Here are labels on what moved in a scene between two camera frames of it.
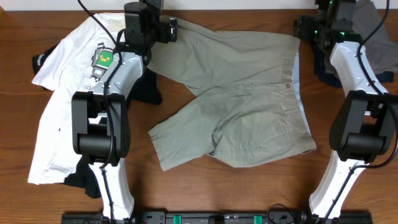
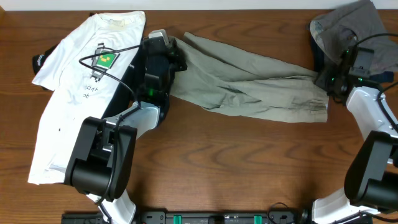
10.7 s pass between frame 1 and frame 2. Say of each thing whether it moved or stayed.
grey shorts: stayed
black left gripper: moved
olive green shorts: moved
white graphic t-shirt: stayed
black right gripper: moved
